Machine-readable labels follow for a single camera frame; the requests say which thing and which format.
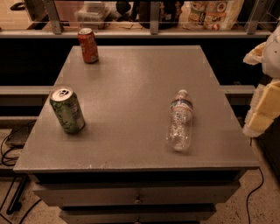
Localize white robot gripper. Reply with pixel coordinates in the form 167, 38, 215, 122
243, 26, 280, 137

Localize clear plastic water bottle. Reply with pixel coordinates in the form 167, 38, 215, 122
166, 89, 193, 153

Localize orange soda can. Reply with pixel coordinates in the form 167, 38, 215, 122
78, 28, 99, 64

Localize green soda can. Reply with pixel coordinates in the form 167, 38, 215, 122
50, 87, 85, 134

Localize colourful snack bag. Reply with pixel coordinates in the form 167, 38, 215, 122
183, 0, 244, 31

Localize dark bag on shelf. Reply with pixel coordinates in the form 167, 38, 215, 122
133, 0, 184, 30

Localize grey cabinet drawer with knob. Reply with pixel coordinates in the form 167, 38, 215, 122
33, 181, 240, 207

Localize lower grey cabinet drawer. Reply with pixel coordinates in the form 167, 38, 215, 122
59, 204, 216, 224

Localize clear plastic food container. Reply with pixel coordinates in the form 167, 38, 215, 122
75, 1, 109, 30

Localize black power adapter box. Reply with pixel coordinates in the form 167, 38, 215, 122
5, 126, 31, 147

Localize grey metal shelf rail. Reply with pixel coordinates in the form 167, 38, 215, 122
0, 0, 279, 39

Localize black cable on right floor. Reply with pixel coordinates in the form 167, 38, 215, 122
245, 167, 265, 224

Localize black cables on left floor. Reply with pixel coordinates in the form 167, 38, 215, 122
0, 120, 38, 224

